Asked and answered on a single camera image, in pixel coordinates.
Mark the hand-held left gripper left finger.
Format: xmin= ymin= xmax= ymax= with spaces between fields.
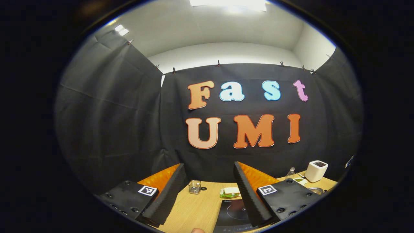
xmin=97 ymin=163 xmax=187 ymax=227

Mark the sandwich with lettuce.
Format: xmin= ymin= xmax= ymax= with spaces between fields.
xmin=220 ymin=187 xmax=241 ymax=199

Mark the black backdrop cloth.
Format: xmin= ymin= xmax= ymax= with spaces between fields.
xmin=54 ymin=31 xmax=364 ymax=194

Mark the white toaster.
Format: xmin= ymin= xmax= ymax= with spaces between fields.
xmin=304 ymin=160 xmax=329 ymax=183

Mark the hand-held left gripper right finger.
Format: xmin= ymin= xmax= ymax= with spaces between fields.
xmin=234 ymin=161 xmax=324 ymax=227

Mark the black induction cooktop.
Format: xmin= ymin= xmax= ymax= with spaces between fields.
xmin=213 ymin=198 xmax=259 ymax=233

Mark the large ceiling light panel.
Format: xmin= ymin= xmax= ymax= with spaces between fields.
xmin=189 ymin=0 xmax=269 ymax=12

